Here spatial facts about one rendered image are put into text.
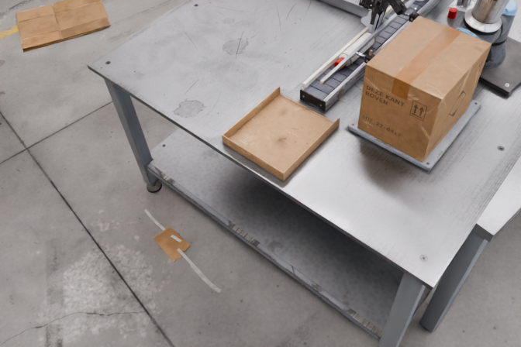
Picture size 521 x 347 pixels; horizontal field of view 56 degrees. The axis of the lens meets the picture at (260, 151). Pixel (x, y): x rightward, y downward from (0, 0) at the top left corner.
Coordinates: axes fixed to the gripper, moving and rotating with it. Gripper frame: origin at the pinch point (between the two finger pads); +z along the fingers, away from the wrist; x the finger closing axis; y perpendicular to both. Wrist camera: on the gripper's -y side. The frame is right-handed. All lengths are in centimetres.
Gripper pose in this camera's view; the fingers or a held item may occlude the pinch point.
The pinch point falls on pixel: (373, 32)
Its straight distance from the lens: 192.0
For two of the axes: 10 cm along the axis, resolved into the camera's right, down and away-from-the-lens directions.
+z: -1.7, 8.2, 5.5
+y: -7.6, -4.6, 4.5
